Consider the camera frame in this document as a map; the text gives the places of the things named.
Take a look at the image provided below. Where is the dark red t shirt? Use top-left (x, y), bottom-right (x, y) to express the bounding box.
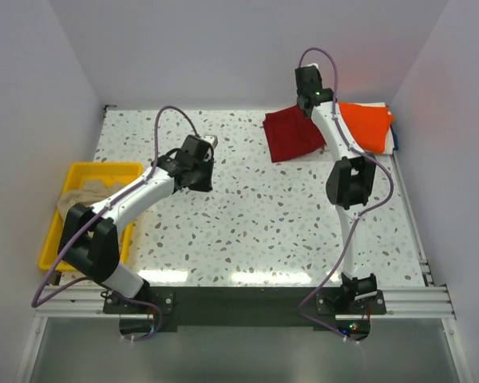
top-left (263, 105), bottom-right (326, 163)

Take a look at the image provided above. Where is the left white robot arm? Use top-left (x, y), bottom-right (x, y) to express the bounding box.
top-left (59, 135), bottom-right (218, 313)

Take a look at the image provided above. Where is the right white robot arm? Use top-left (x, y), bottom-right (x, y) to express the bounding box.
top-left (295, 65), bottom-right (377, 314)

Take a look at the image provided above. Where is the folded orange t shirt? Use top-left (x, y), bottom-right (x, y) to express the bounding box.
top-left (338, 101), bottom-right (394, 155)

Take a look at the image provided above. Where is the folded blue t shirt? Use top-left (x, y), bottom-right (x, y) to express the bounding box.
top-left (390, 126), bottom-right (399, 151)

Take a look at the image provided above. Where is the beige t shirt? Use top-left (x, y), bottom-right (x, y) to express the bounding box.
top-left (57, 180), bottom-right (126, 221)

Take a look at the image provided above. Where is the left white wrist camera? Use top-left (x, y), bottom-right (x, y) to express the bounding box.
top-left (200, 135), bottom-right (218, 149)

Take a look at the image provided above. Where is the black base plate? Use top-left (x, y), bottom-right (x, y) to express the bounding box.
top-left (102, 286), bottom-right (387, 338)

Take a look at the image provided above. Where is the aluminium frame rail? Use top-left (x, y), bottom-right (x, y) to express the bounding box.
top-left (34, 285), bottom-right (456, 319)

